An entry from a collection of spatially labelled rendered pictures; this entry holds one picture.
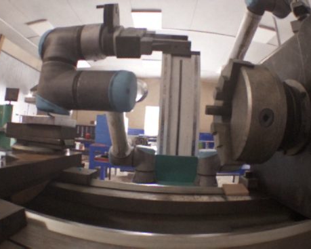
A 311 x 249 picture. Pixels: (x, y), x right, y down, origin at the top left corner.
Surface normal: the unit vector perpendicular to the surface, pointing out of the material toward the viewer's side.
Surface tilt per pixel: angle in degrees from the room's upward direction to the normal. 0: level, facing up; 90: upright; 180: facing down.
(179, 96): 90
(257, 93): 81
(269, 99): 83
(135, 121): 90
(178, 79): 90
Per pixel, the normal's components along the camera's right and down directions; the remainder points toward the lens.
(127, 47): -0.06, 0.60
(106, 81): 0.02, -0.31
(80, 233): 0.03, -0.71
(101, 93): -0.03, 0.33
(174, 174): -0.11, -0.07
